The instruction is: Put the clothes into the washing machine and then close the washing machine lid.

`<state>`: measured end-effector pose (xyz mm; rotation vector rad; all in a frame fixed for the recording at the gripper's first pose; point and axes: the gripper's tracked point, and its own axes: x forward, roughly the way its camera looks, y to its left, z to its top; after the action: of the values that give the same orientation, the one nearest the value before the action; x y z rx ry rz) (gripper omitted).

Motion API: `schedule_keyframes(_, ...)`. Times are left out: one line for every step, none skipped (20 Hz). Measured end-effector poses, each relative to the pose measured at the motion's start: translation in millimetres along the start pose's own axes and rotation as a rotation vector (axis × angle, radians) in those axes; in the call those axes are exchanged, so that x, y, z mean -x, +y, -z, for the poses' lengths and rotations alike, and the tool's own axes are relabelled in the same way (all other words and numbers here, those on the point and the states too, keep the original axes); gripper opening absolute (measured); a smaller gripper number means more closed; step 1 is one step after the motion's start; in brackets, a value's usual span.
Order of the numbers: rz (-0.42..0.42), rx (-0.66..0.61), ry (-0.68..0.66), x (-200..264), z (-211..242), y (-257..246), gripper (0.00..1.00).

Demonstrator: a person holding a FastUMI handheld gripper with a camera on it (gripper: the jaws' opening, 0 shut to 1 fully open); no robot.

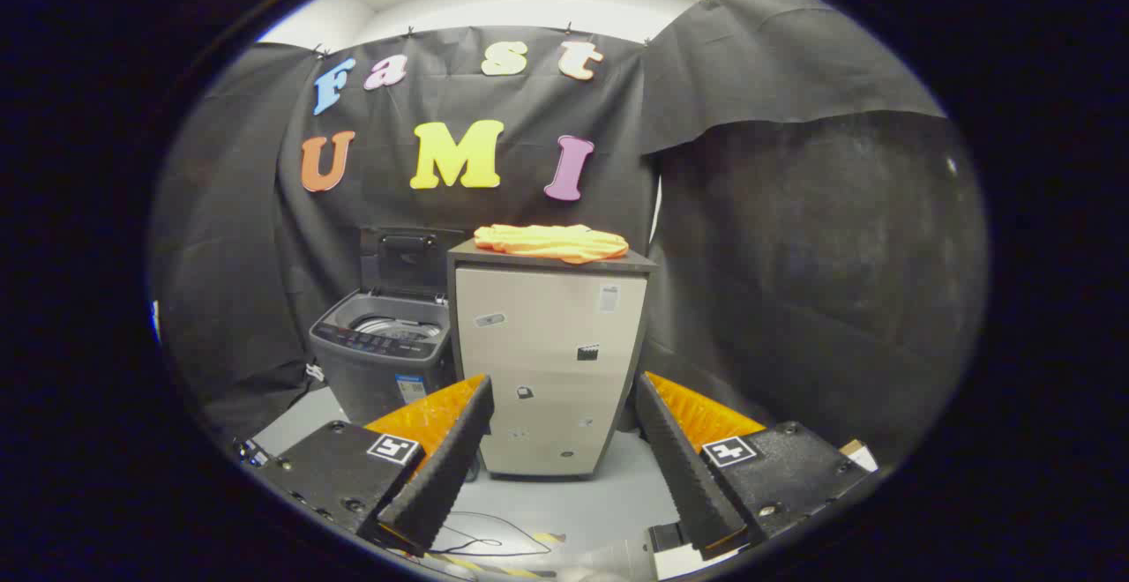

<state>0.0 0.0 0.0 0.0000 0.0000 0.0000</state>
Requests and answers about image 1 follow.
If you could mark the orange polo shirt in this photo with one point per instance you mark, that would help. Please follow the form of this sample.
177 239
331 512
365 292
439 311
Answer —
551 241

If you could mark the grey washing machine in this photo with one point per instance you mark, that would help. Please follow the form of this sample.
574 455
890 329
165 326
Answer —
370 379

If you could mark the yellow black striped floor tape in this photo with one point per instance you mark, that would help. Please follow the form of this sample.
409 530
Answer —
476 564

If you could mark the black backdrop cloth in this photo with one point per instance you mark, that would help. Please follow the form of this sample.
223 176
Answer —
794 256

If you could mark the beige cabinet with dark top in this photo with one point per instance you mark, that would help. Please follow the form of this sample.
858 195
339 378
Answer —
547 335

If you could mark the dark washing machine lid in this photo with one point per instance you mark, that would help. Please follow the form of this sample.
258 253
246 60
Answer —
410 264

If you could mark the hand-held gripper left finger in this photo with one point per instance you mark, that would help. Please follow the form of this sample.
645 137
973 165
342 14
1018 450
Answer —
441 467

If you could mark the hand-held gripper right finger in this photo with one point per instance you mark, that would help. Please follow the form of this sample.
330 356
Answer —
684 467

